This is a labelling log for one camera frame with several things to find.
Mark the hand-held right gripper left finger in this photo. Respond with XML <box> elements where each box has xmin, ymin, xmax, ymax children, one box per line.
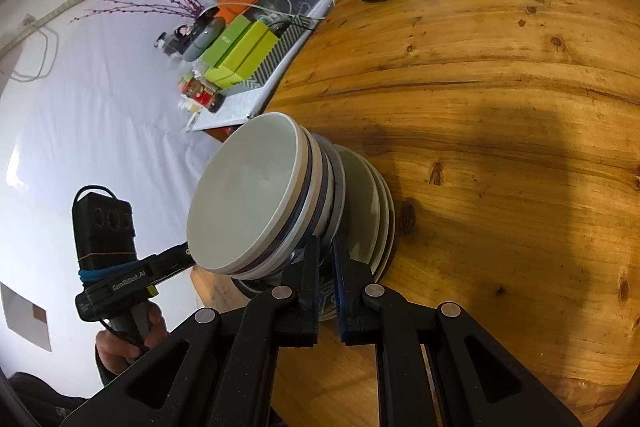
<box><xmin>60</xmin><ymin>234</ymin><xmax>321</xmax><ymax>427</ymax></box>

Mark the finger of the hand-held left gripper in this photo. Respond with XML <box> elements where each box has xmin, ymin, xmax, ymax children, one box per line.
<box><xmin>150</xmin><ymin>243</ymin><xmax>196</xmax><ymax>283</ymax></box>

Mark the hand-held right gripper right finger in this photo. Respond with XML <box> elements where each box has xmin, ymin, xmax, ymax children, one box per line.
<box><xmin>332</xmin><ymin>237</ymin><xmax>583</xmax><ymax>427</ymax></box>

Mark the grey plate with fish motif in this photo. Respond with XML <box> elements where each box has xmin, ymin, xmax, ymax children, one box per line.
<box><xmin>370</xmin><ymin>187</ymin><xmax>399</xmax><ymax>283</ymax></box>
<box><xmin>332</xmin><ymin>144</ymin><xmax>383</xmax><ymax>268</ymax></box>
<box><xmin>350</xmin><ymin>162</ymin><xmax>393</xmax><ymax>275</ymax></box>

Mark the white bowl with blue stripe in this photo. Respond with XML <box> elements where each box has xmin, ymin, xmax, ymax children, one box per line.
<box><xmin>232</xmin><ymin>134</ymin><xmax>342</xmax><ymax>323</ymax></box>
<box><xmin>186</xmin><ymin>112</ymin><xmax>313</xmax><ymax>278</ymax></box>

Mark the person's left hand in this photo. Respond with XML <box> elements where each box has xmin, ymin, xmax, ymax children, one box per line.
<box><xmin>95</xmin><ymin>302</ymin><xmax>168</xmax><ymax>375</ymax></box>

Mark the white board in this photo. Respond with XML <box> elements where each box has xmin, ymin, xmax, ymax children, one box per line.
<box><xmin>187</xmin><ymin>89</ymin><xmax>271</xmax><ymax>134</ymax></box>

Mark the red printed tin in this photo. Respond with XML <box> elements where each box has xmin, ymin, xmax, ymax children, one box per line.
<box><xmin>181</xmin><ymin>77</ymin><xmax>221</xmax><ymax>110</ymax></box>

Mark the grey oval case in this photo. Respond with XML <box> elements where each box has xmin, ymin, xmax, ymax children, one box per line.
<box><xmin>181</xmin><ymin>16</ymin><xmax>226</xmax><ymax>62</ymax></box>

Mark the lime green flat box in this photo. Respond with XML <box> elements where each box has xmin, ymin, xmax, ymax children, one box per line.
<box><xmin>212</xmin><ymin>21</ymin><xmax>278</xmax><ymax>88</ymax></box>

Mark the dark green flat box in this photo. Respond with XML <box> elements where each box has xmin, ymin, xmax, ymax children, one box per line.
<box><xmin>202</xmin><ymin>16</ymin><xmax>251</xmax><ymax>62</ymax></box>

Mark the zigzag patterned box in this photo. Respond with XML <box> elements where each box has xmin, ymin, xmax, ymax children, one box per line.
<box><xmin>245</xmin><ymin>14</ymin><xmax>313</xmax><ymax>88</ymax></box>

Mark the white wall cable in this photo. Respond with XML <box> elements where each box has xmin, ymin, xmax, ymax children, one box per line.
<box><xmin>0</xmin><ymin>0</ymin><xmax>136</xmax><ymax>82</ymax></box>

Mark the white charging cable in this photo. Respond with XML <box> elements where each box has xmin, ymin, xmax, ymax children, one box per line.
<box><xmin>220</xmin><ymin>1</ymin><xmax>281</xmax><ymax>22</ymax></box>

